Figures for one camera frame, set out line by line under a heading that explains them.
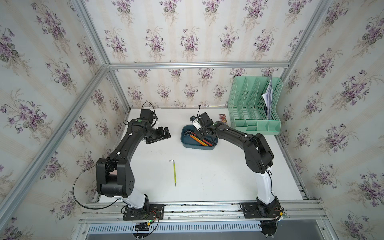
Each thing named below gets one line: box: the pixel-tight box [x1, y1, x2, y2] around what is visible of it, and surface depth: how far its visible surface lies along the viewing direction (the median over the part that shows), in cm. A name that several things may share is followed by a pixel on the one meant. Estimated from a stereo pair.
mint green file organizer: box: [228, 76, 284, 136], surface depth 108 cm
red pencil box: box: [219, 114, 228, 125], surface depth 116 cm
